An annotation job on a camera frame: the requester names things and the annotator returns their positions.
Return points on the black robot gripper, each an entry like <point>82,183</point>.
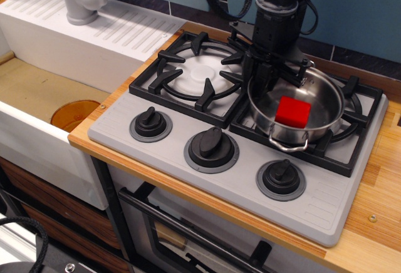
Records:
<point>270,48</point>

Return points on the red cube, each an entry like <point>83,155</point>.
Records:
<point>292,112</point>

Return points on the stainless steel pan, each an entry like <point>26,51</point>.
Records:
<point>327,106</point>

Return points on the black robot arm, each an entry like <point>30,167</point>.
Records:
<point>278,6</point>

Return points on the black middle stove knob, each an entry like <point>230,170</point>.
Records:
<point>211,151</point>

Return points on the black stove knob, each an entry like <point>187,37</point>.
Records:
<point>211,151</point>
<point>150,126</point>
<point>281,180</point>

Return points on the grey toy stove top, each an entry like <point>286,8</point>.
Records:
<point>319,214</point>

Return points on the black right stove knob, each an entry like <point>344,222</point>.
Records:
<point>281,180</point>

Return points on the black left stove knob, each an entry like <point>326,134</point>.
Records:
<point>150,126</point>

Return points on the black left burner grate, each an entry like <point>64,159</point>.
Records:
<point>195,80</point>

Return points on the black burner grate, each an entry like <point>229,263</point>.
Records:
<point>347,142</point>
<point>195,80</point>

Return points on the black right burner grate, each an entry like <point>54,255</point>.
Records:
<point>347,142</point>

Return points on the white toy sink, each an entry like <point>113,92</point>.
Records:
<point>46,62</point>

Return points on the wooden drawer fronts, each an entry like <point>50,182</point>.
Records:
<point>73,225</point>

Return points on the oven door with handle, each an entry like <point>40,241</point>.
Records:
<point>190,239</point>

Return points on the black braided cable foreground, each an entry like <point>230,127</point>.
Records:
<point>31,267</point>

